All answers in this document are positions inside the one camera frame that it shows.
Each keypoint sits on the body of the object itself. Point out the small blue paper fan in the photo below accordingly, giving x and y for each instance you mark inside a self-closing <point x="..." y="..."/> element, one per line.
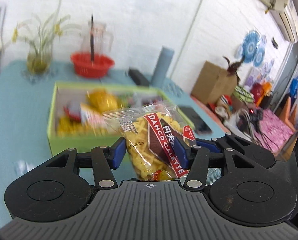
<point x="259" y="57"/>

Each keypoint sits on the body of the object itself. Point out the green plant in glass vase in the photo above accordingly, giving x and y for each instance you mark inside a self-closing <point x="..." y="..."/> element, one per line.
<point x="40" y="47"/>

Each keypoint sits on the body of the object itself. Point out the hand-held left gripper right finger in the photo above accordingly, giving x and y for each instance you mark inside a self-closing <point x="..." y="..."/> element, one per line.
<point x="181" y="150"/>

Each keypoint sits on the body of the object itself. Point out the small yellow snack packet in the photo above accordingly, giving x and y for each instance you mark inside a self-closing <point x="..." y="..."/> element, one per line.
<point x="102" y="100"/>

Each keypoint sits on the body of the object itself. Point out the red snack packet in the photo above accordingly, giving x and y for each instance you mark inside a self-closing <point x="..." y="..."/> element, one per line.
<point x="72" y="112"/>

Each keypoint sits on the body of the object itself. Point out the white air conditioner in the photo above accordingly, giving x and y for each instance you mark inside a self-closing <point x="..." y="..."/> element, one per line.
<point x="286" y="12"/>

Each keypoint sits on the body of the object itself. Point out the large blue paper fan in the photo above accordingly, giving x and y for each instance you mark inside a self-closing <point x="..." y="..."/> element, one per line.
<point x="250" y="45"/>

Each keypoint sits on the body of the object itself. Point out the clear waffle packet red label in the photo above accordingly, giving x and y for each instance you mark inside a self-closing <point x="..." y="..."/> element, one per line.
<point x="154" y="135"/>

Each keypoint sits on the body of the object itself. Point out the smartphone in pink case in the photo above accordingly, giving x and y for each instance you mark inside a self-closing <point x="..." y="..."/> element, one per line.
<point x="196" y="120"/>

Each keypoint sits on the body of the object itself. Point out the white power strip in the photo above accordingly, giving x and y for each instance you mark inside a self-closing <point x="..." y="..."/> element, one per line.
<point x="232" y="121"/>

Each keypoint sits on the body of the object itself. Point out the clear glass pitcher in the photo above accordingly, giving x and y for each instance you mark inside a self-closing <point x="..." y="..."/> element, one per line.
<point x="99" y="38"/>

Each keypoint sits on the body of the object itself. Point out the dark purple plant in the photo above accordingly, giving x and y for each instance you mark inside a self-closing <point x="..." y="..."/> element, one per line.
<point x="232" y="66"/>

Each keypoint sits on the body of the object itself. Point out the red plastic basket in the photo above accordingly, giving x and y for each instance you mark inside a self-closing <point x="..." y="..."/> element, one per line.
<point x="92" y="65"/>

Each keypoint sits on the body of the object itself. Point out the orange white snack packet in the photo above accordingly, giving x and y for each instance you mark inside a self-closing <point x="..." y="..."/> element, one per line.
<point x="92" y="116"/>

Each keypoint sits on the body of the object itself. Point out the brown cardboard box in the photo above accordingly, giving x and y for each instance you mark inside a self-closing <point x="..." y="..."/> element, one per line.
<point x="213" y="82"/>

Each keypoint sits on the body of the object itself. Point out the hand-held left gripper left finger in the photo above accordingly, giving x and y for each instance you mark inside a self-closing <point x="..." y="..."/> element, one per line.
<point x="119" y="153"/>

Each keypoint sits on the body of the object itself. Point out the teal printed tablecloth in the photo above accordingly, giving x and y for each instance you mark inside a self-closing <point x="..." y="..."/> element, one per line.
<point x="19" y="110"/>

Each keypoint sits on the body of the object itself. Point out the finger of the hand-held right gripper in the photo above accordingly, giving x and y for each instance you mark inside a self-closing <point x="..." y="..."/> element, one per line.
<point x="205" y="145"/>

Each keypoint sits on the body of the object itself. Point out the large yellow snack packet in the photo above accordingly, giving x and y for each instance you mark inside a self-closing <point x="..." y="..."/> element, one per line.
<point x="71" y="127"/>

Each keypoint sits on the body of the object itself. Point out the patterned pouch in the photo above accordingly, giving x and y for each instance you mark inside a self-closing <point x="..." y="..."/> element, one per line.
<point x="223" y="105"/>

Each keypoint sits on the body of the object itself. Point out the green striped cloth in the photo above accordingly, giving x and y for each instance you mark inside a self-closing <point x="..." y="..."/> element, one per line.
<point x="242" y="93"/>

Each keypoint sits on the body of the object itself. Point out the small black box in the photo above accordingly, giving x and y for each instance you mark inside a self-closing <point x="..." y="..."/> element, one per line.
<point x="139" y="77"/>

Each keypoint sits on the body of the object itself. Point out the black straw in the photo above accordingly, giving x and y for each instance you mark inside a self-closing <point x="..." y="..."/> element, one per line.
<point x="92" y="37"/>

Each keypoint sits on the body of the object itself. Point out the green cardboard box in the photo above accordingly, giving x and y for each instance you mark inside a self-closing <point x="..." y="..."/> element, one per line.
<point x="69" y="143"/>

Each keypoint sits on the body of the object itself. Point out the grey cylindrical bottle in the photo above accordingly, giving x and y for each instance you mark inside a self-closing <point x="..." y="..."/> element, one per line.
<point x="162" y="66"/>

